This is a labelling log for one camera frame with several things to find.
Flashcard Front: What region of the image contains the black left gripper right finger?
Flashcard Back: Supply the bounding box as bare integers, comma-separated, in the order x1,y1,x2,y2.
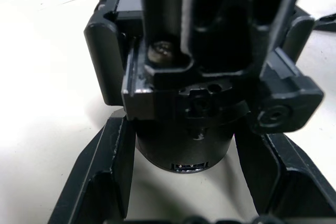
234,131,336,224

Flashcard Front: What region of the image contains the black gripper body workpiece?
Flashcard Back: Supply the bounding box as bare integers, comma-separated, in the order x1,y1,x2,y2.
83,0,325,175

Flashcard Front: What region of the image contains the silver screw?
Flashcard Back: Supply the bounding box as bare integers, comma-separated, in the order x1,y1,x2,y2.
148,39,175,65

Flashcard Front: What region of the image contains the black elongated part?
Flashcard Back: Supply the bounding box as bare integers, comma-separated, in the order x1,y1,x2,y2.
314,11,336,33

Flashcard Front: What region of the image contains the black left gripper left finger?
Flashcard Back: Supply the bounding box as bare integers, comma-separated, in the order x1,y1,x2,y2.
48,116,137,224

